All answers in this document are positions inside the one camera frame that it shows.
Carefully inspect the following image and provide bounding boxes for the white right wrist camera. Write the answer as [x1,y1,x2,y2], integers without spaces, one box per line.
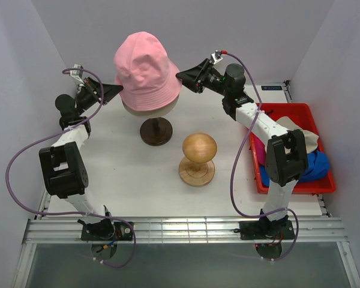
[210,50,227,65]

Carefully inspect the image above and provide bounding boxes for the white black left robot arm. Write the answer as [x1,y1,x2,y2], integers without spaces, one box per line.
[39,77,115,240]

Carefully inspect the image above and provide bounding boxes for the beige bucket hat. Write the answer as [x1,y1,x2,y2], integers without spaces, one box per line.
[122,96,179,119]

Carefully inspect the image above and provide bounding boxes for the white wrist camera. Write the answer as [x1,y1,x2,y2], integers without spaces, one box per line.
[210,50,227,65]
[69,64,85,86]

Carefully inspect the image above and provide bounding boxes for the red plastic bin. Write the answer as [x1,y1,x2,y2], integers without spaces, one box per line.
[250,103,335,194]

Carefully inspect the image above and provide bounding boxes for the cream bucket hat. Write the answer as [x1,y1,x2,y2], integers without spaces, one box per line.
[276,116,319,154]

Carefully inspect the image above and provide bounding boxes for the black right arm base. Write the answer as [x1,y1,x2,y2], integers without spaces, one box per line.
[233,220,295,240]

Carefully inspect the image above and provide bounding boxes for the blue hat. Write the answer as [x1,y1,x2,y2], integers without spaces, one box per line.
[257,149,330,187]

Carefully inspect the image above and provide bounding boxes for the aluminium front rail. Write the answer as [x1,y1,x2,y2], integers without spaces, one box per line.
[23,217,348,244]

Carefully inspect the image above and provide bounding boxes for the magenta cap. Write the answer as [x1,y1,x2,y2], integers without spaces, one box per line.
[254,136,266,166]

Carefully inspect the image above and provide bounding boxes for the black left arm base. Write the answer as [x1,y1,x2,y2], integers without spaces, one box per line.
[80,222,133,242]

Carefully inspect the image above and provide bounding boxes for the cream mannequin head stand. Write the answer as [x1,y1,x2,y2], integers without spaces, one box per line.
[140,117,173,146]

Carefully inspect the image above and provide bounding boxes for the pink bucket hat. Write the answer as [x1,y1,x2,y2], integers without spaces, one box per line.
[113,31,182,112]

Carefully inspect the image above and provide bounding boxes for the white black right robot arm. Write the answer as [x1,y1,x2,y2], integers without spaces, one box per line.
[176,58,308,239]

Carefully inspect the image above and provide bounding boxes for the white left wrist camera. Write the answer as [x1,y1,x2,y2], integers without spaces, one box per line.
[69,64,85,86]

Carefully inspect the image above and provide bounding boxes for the light wooden hat stand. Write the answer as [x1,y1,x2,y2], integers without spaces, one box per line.
[178,133,217,187]

